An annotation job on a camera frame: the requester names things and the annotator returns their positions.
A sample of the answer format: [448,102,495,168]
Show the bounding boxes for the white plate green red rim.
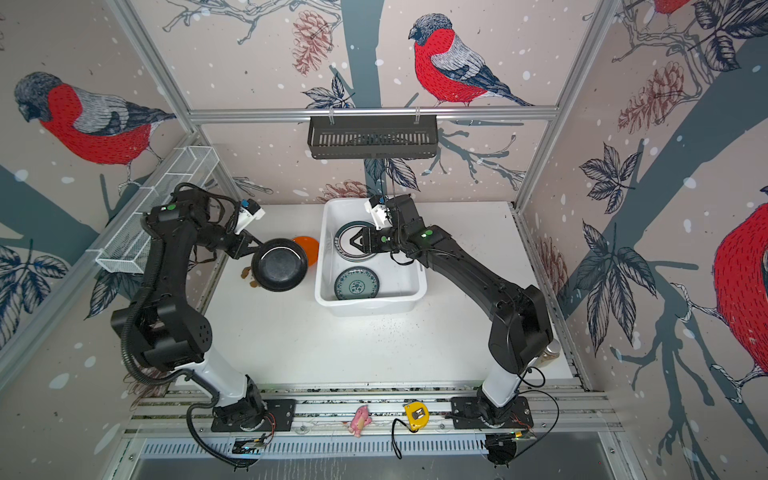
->
[333,220,377,263]

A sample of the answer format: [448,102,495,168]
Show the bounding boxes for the black plate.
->
[251,238,309,292]

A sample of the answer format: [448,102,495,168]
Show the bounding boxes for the green patterned plate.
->
[334,267,380,301]

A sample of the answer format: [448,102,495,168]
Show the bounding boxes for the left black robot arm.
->
[111,182,267,430]

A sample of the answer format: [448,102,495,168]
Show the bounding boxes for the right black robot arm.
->
[356,194,554,428]

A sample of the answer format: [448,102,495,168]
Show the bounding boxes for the white plastic bin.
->
[314,198,427,317]

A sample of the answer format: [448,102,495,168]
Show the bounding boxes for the orange plate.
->
[293,236,320,266]

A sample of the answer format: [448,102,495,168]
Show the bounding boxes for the yellow tape measure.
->
[404,401,430,432]

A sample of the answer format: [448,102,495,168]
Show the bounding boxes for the pink toy figure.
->
[347,405,372,438]

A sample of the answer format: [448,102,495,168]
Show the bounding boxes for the glass jar brown contents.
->
[535,339,562,368]

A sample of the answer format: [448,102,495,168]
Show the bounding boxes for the small circuit board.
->
[232,438,271,455]

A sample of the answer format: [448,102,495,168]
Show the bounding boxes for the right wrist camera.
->
[365,196,392,230]

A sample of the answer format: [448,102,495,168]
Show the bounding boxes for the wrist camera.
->
[234,199,265,234]
[365,196,392,230]

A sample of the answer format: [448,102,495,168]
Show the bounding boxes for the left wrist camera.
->
[234,199,265,234]

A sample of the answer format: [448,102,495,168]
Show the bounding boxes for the black hanging wall basket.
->
[307,115,439,160]

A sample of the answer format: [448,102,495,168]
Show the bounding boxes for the white wire mesh shelf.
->
[95,145,221,275]

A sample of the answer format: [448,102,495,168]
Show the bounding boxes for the aluminium horizontal frame bar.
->
[187,106,560,125]

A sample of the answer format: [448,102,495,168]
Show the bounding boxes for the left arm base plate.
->
[211,399,296,433]

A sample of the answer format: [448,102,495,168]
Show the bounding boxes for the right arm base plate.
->
[446,396,534,430]

